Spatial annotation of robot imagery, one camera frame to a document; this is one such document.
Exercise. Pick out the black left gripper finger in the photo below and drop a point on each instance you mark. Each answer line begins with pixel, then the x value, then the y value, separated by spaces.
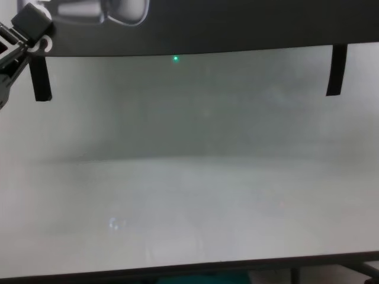
pixel 32 23

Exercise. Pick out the black AI robotics poster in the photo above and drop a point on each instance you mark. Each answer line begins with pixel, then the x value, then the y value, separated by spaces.
pixel 237 23

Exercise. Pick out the dark metal table leg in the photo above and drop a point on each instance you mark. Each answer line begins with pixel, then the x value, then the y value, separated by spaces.
pixel 294 276

